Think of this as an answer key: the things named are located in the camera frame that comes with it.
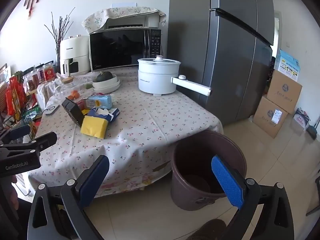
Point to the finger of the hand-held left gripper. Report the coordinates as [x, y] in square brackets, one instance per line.
[18, 132]
[43, 140]

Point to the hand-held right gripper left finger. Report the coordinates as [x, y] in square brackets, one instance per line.
[95, 180]

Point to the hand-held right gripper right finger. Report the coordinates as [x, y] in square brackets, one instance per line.
[227, 182]

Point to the brown trash bin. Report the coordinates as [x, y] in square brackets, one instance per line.
[192, 187]

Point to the black box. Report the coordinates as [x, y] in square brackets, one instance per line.
[72, 111]

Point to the yellow sponge block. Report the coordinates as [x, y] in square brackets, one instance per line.
[93, 127]

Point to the light blue tissue pack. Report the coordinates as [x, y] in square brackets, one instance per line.
[100, 101]

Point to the red packets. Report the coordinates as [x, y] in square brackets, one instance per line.
[15, 97]

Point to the glass spice jar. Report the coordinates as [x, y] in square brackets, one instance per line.
[31, 80]
[40, 75]

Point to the orange fruit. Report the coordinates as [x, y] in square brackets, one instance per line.
[75, 95]

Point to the small green vegetable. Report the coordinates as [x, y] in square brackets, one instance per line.
[89, 86]

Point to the stack of white bowls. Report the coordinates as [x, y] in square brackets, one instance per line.
[106, 86]

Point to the green squash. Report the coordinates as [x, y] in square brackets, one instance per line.
[104, 77]

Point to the cherry print tablecloth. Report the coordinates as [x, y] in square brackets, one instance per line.
[160, 120]

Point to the white air fryer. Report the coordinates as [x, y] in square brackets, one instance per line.
[75, 55]

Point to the printed shopping bag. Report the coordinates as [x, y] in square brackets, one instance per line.
[301, 120]

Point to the large cardboard box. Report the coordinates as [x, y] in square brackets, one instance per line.
[283, 91]

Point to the dried branches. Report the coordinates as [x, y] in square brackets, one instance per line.
[60, 30]

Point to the black microwave oven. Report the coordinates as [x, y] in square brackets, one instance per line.
[117, 50]

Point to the white electric cooking pot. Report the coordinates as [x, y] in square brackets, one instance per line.
[156, 77]

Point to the grey refrigerator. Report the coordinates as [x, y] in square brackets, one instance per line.
[220, 62]

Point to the blue and white carton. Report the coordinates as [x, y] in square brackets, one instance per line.
[287, 65]

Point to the floral dust cover cloth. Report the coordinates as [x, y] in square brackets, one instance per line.
[100, 17]

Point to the white countertop appliance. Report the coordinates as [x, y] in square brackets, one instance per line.
[135, 21]

